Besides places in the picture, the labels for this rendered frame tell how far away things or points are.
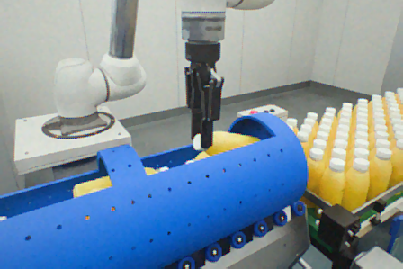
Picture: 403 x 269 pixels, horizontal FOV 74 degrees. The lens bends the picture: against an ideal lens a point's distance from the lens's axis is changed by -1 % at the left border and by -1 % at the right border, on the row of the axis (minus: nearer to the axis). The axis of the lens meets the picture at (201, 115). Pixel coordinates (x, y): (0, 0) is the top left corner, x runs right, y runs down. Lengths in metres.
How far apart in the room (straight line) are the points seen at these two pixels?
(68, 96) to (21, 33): 2.23
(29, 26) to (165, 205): 2.95
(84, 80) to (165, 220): 0.74
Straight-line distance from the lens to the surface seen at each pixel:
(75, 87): 1.13
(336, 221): 0.82
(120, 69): 1.17
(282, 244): 0.88
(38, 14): 3.32
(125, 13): 1.12
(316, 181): 0.93
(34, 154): 1.08
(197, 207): 0.56
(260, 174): 0.64
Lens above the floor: 1.51
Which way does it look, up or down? 22 degrees down
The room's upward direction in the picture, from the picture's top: straight up
